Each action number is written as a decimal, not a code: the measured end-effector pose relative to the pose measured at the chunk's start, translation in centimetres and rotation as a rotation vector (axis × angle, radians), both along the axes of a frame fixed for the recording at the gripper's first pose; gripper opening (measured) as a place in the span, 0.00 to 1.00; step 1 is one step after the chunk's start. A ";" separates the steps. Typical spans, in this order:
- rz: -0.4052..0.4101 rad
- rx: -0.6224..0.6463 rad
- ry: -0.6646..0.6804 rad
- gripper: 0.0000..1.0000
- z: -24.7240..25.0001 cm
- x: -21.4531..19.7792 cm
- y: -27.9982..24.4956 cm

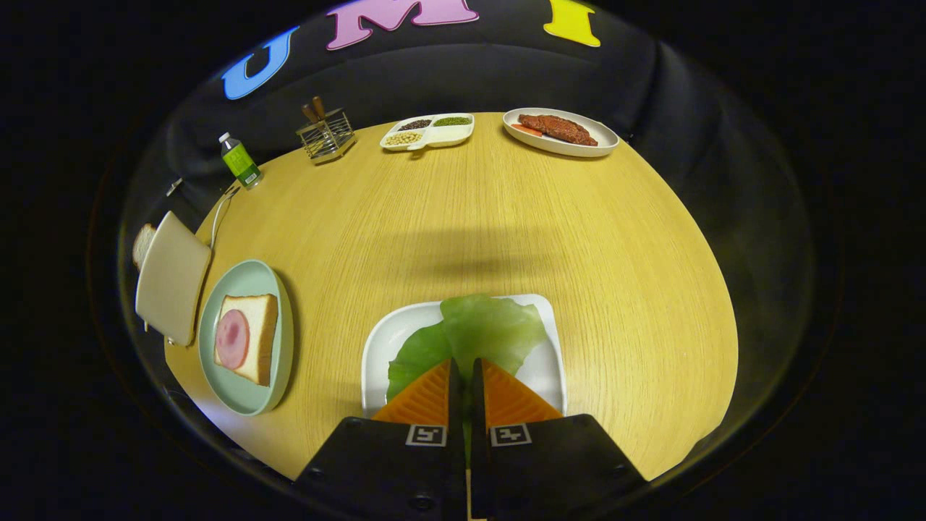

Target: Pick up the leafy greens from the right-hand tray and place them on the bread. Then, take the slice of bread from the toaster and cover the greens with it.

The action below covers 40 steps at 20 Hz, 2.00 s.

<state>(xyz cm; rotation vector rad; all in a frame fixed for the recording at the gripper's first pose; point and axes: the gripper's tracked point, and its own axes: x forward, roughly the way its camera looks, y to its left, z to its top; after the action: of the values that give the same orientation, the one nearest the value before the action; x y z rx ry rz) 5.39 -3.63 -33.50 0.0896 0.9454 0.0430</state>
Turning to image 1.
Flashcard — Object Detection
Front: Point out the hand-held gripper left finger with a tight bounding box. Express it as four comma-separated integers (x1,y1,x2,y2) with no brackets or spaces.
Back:
293,357,467,521

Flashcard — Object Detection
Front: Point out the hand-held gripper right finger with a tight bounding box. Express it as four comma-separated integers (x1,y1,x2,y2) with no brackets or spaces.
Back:
469,357,647,521

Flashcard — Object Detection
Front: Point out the green lettuce leaf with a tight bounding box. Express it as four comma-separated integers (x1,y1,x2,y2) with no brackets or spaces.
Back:
386,293,548,403

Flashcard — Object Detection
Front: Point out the brown crust bread slice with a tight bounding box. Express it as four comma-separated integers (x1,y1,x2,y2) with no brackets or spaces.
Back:
132,223,158,270

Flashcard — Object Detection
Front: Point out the white square plate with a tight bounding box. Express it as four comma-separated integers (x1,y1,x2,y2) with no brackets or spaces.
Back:
360,293,569,419

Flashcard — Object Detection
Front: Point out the white toast slice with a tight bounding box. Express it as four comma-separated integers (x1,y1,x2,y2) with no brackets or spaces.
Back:
213,293,279,387

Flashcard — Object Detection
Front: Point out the pale green round plate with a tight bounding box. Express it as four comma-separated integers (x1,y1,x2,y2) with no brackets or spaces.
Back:
197,259,295,417

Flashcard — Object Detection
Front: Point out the pink ham slice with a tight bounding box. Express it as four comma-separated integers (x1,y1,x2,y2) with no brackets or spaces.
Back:
215,309,250,370

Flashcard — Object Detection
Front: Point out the white divided dish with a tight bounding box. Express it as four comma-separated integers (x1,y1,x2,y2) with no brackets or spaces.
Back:
380,113,476,152

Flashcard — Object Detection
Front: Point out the brown grilled meat piece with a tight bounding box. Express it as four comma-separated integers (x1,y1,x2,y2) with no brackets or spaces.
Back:
517,114,599,148

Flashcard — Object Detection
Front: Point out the white oval plate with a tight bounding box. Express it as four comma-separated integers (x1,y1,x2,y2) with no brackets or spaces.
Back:
502,107,621,158

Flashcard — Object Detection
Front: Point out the white toaster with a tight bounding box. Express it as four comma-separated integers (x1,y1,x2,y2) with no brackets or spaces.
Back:
135,211,213,347

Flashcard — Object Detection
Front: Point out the green label plastic bottle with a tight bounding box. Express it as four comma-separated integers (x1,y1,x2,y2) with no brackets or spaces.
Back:
218,132,263,190

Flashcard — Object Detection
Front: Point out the black backdrop cloth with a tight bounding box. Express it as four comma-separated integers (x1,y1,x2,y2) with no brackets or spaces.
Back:
119,0,815,305

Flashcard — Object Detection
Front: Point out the metal wire utensil holder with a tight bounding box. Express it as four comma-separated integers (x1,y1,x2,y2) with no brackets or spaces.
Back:
295,107,357,164

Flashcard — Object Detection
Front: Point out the white power cable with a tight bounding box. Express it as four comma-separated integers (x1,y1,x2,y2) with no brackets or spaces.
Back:
210,185,241,250

